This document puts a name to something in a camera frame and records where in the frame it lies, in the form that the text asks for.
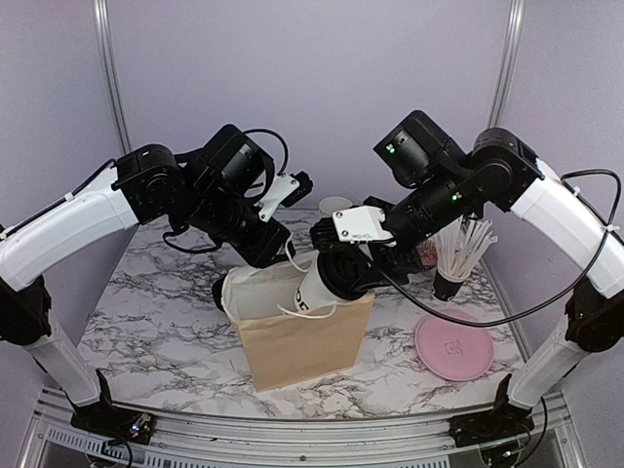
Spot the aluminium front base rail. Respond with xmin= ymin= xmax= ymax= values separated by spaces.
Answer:
xmin=17 ymin=388 xmax=586 ymax=467

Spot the bundle of white wrapped straws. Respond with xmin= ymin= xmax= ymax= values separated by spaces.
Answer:
xmin=433 ymin=216 xmax=498 ymax=283

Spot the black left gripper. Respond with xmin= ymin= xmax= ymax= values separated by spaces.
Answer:
xmin=183 ymin=181 xmax=296 ymax=267

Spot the black cup holding straws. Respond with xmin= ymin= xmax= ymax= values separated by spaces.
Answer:
xmin=433 ymin=270 xmax=466 ymax=301

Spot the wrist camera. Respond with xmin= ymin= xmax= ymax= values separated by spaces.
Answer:
xmin=309 ymin=206 xmax=396 ymax=253
xmin=255 ymin=171 xmax=313 ymax=222

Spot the stack of white paper cups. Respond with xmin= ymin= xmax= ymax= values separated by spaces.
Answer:
xmin=319 ymin=196 xmax=353 ymax=217

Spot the black coffee cup lid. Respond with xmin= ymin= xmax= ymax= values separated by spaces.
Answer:
xmin=317 ymin=251 xmax=374 ymax=301

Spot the white paper coffee cup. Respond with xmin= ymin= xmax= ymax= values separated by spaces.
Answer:
xmin=294 ymin=255 xmax=347 ymax=315

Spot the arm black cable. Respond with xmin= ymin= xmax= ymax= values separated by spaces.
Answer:
xmin=48 ymin=128 xmax=290 ymax=254
xmin=360 ymin=169 xmax=624 ymax=440

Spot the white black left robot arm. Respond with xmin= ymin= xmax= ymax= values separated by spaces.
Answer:
xmin=1 ymin=124 xmax=301 ymax=443

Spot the right aluminium frame post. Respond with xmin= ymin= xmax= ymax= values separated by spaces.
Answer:
xmin=487 ymin=0 xmax=526 ymax=128

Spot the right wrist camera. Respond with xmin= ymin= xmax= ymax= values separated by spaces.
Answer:
xmin=309 ymin=206 xmax=396 ymax=253

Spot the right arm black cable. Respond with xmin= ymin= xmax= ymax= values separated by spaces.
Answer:
xmin=360 ymin=169 xmax=624 ymax=440

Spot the patterned red blue bowl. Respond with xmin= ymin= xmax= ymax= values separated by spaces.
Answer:
xmin=416 ymin=239 xmax=438 ymax=269

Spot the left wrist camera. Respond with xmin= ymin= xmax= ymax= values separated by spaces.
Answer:
xmin=255 ymin=171 xmax=313 ymax=222

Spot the pink plastic plate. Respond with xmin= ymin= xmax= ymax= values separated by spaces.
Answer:
xmin=414 ymin=316 xmax=494 ymax=382

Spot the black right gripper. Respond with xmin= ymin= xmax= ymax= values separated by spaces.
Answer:
xmin=350 ymin=167 xmax=476 ymax=292

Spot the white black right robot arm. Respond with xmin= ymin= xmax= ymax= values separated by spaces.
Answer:
xmin=331 ymin=110 xmax=623 ymax=447

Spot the stack of black cup lids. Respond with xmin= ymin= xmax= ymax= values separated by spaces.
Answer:
xmin=211 ymin=275 xmax=226 ymax=312

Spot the left aluminium frame post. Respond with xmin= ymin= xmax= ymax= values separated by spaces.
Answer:
xmin=93 ymin=0 xmax=133 ymax=154

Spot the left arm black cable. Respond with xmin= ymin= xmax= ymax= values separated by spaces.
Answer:
xmin=48 ymin=128 xmax=290 ymax=254

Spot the aluminium frame post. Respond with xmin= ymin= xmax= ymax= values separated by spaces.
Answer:
xmin=93 ymin=0 xmax=133 ymax=154
xmin=487 ymin=0 xmax=526 ymax=128

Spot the brown paper takeout bag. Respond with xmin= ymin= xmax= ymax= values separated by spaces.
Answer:
xmin=222 ymin=251 xmax=374 ymax=392

